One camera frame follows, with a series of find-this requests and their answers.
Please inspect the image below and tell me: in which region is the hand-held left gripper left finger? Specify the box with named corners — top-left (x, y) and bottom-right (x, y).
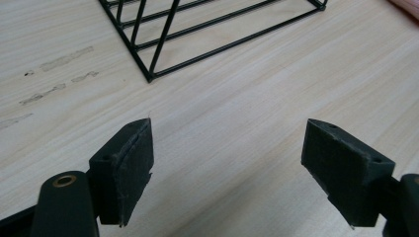
top-left (87, 118), bottom-right (155, 228)

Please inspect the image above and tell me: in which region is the pink object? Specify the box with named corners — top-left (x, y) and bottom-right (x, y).
top-left (387, 0), bottom-right (419, 22)

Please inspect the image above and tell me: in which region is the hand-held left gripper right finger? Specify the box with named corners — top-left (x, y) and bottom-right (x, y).
top-left (300, 118), bottom-right (396, 229)

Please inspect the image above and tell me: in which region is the black wire rack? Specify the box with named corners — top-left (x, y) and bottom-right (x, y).
top-left (98, 0), bottom-right (329, 84)

